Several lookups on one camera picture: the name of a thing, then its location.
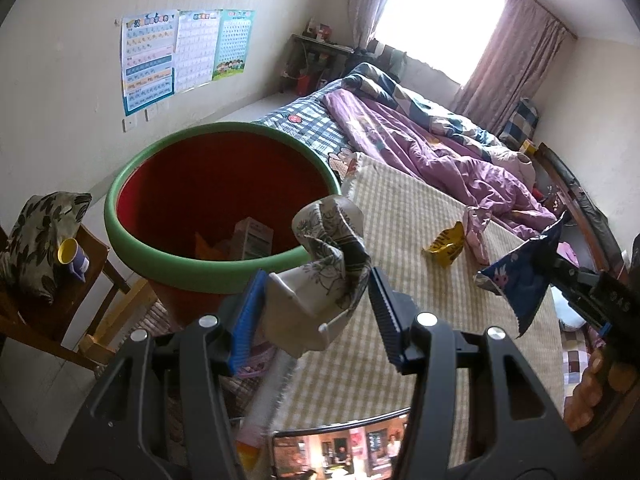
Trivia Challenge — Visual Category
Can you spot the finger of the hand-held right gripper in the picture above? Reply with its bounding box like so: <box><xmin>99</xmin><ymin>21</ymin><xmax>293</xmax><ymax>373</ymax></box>
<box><xmin>532</xmin><ymin>240</ymin><xmax>603</xmax><ymax>288</ymax></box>
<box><xmin>550</xmin><ymin>282</ymin><xmax>611</xmax><ymax>336</ymax></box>

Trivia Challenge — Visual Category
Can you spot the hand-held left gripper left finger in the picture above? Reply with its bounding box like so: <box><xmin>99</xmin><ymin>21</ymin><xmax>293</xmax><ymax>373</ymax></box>
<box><xmin>47</xmin><ymin>269</ymin><xmax>271</xmax><ymax>480</ymax></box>

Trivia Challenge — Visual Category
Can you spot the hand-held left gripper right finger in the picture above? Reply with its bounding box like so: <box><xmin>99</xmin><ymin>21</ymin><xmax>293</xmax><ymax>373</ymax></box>
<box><xmin>369</xmin><ymin>266</ymin><xmax>586</xmax><ymax>480</ymax></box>

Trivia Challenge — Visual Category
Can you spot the dark blue snack wrapper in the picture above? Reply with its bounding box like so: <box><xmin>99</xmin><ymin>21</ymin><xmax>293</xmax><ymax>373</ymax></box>
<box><xmin>475</xmin><ymin>212</ymin><xmax>566</xmax><ymax>338</ymax></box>

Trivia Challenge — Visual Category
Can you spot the orange snack wrapper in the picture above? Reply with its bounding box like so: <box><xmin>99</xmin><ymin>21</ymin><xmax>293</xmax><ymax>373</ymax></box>
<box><xmin>194</xmin><ymin>232</ymin><xmax>236</xmax><ymax>261</ymax></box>

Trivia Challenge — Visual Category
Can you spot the beige small carton box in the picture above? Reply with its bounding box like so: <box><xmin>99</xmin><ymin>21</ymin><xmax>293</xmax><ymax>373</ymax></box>
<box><xmin>232</xmin><ymin>217</ymin><xmax>275</xmax><ymax>261</ymax></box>

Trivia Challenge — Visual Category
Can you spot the white patterned carton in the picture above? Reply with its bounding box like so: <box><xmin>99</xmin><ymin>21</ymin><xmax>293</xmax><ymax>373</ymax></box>
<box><xmin>262</xmin><ymin>195</ymin><xmax>373</xmax><ymax>358</ymax></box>

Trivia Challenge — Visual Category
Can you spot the green and red plastic basin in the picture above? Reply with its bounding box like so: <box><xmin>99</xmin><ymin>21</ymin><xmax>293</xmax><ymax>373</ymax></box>
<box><xmin>104</xmin><ymin>122</ymin><xmax>343</xmax><ymax>328</ymax></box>

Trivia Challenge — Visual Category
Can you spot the person's right hand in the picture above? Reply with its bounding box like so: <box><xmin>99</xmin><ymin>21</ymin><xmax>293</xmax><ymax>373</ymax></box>
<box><xmin>567</xmin><ymin>352</ymin><xmax>640</xmax><ymax>432</ymax></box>

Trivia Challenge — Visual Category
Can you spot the pink packet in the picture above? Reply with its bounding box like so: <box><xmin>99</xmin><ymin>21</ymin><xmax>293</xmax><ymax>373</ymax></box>
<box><xmin>235</xmin><ymin>342</ymin><xmax>278</xmax><ymax>380</ymax></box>

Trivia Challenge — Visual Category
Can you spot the dark wooden headboard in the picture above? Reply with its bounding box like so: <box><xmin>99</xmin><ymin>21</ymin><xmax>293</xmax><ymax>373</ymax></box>
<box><xmin>537</xmin><ymin>142</ymin><xmax>626</xmax><ymax>281</ymax></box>

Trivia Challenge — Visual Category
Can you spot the yellow snack wrapper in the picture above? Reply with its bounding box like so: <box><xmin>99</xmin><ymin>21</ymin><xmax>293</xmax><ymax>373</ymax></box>
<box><xmin>422</xmin><ymin>221</ymin><xmax>466</xmax><ymax>266</ymax></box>

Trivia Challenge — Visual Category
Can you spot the beige checked mat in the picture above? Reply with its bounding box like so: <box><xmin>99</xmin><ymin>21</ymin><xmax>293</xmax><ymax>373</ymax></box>
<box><xmin>250</xmin><ymin>152</ymin><xmax>563</xmax><ymax>426</ymax></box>

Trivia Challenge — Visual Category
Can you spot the pink snack wrapper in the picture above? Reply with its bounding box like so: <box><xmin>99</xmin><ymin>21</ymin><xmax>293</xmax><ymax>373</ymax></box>
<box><xmin>462</xmin><ymin>207</ymin><xmax>493</xmax><ymax>263</ymax></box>

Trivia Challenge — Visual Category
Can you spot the beige pillow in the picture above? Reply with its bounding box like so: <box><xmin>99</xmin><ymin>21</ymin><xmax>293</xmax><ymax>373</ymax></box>
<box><xmin>492</xmin><ymin>145</ymin><xmax>536</xmax><ymax>186</ymax></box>

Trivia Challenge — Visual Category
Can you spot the black smartphone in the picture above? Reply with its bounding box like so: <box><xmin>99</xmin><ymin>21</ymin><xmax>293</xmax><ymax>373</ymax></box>
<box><xmin>272</xmin><ymin>407</ymin><xmax>412</xmax><ymax>480</ymax></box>

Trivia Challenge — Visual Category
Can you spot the blue plaid pillow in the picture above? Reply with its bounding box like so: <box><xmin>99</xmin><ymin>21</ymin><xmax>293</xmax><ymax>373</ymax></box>
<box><xmin>500</xmin><ymin>99</ymin><xmax>541</xmax><ymax>148</ymax></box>

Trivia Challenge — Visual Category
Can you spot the purple quilt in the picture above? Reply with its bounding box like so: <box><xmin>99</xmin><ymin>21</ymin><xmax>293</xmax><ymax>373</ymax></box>
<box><xmin>322</xmin><ymin>87</ymin><xmax>558</xmax><ymax>238</ymax></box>

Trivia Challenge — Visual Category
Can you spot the wooden chair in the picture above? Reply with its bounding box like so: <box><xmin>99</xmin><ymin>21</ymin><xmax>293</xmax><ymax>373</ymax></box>
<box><xmin>0</xmin><ymin>222</ymin><xmax>161</xmax><ymax>373</ymax></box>

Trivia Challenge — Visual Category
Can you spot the yellow and purple cup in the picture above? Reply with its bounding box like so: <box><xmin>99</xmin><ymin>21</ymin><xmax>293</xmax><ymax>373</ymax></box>
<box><xmin>56</xmin><ymin>237</ymin><xmax>92</xmax><ymax>282</ymax></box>

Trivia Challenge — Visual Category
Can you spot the blue plaid bed sheet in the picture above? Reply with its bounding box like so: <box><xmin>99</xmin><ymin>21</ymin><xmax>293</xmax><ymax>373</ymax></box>
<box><xmin>252</xmin><ymin>95</ymin><xmax>361</xmax><ymax>181</ymax></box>

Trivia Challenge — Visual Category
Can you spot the blue patchwork blanket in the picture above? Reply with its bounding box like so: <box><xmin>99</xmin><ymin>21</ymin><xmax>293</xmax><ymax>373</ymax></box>
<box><xmin>342</xmin><ymin>62</ymin><xmax>506</xmax><ymax>148</ymax></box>

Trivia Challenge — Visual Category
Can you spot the floral cushion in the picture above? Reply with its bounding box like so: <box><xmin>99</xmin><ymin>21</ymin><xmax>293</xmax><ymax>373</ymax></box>
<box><xmin>0</xmin><ymin>191</ymin><xmax>93</xmax><ymax>306</ymax></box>

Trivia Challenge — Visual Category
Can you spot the cluttered dark desk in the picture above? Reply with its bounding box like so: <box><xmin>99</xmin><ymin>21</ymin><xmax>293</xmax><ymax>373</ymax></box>
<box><xmin>287</xmin><ymin>34</ymin><xmax>356</xmax><ymax>96</ymax></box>

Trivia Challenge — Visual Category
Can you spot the bright window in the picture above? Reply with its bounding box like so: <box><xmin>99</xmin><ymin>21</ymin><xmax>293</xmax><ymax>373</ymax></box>
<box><xmin>372</xmin><ymin>0</ymin><xmax>508</xmax><ymax>86</ymax></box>

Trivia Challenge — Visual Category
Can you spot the white chart wall poster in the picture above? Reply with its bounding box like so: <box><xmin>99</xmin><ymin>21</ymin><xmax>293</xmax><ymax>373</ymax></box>
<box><xmin>174</xmin><ymin>10</ymin><xmax>223</xmax><ymax>93</ymax></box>

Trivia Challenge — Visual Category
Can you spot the blue and white wall poster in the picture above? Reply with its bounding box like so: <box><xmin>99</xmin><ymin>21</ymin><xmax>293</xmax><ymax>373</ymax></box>
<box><xmin>121</xmin><ymin>10</ymin><xmax>180</xmax><ymax>116</ymax></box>

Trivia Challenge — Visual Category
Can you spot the teal chart wall poster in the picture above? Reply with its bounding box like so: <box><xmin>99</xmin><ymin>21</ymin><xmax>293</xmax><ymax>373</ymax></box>
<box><xmin>212</xmin><ymin>9</ymin><xmax>256</xmax><ymax>82</ymax></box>

